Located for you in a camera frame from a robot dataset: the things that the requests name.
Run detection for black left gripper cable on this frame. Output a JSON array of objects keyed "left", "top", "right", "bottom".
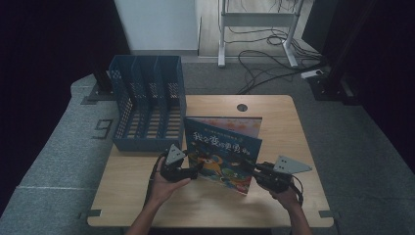
[{"left": 142, "top": 152, "right": 166, "bottom": 210}]

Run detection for person's left hand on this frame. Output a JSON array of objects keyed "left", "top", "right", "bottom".
[{"left": 150, "top": 157, "right": 193, "bottom": 210}]

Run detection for white power strip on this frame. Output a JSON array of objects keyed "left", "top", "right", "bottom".
[{"left": 300, "top": 69, "right": 324, "bottom": 80}]

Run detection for blue perforated file rack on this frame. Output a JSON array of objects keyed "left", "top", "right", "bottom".
[{"left": 108, "top": 54, "right": 188, "bottom": 153}]

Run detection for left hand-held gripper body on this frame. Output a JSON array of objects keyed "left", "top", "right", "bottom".
[{"left": 159, "top": 143, "right": 201, "bottom": 183}]

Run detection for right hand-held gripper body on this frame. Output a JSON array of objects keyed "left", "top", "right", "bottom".
[{"left": 253, "top": 155, "right": 313, "bottom": 194}]

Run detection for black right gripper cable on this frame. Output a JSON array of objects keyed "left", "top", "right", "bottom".
[{"left": 289, "top": 175, "right": 305, "bottom": 208}]

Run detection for black floor cables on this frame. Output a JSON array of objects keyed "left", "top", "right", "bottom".
[{"left": 224, "top": 0, "right": 327, "bottom": 96}]

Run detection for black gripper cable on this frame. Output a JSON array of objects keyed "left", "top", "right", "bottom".
[
  {"left": 289, "top": 175, "right": 305, "bottom": 208},
  {"left": 142, "top": 152, "right": 166, "bottom": 210}
]

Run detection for person's right hand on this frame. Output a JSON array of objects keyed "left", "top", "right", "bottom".
[{"left": 268, "top": 186, "right": 303, "bottom": 212}]

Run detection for white metal desk frame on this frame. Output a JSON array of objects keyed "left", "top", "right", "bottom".
[{"left": 217, "top": 0, "right": 305, "bottom": 69}]

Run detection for blue picture book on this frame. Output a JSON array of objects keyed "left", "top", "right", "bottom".
[{"left": 184, "top": 116, "right": 263, "bottom": 196}]

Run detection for black metal stand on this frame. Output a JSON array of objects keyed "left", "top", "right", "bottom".
[
  {"left": 306, "top": 0, "right": 363, "bottom": 103},
  {"left": 86, "top": 48, "right": 115, "bottom": 102}
]

